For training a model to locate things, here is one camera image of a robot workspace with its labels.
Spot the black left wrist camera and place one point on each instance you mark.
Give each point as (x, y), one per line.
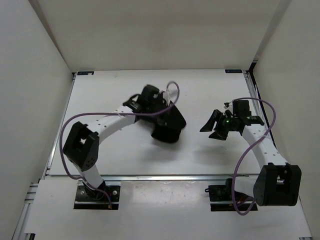
(147, 91)

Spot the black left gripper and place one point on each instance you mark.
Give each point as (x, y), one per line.
(165, 104)

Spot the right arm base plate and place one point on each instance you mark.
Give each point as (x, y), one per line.
(220, 198)

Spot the blue left table label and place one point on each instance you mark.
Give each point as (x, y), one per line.
(85, 73)

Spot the blue table label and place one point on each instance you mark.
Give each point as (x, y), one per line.
(233, 71)
(85, 73)

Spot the white front cover board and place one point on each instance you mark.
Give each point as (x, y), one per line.
(176, 210)

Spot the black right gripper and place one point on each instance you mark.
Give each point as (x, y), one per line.
(218, 133)

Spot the blue right table label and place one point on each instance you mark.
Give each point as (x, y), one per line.
(233, 71)

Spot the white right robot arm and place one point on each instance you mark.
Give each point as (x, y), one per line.
(278, 182)

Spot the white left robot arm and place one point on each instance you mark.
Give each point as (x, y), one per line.
(79, 153)

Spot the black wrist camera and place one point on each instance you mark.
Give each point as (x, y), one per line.
(147, 91)
(237, 109)

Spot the black skirt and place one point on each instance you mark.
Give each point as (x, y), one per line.
(168, 126)

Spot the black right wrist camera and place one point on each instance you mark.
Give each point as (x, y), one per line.
(237, 109)

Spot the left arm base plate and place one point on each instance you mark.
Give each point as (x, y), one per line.
(86, 199)

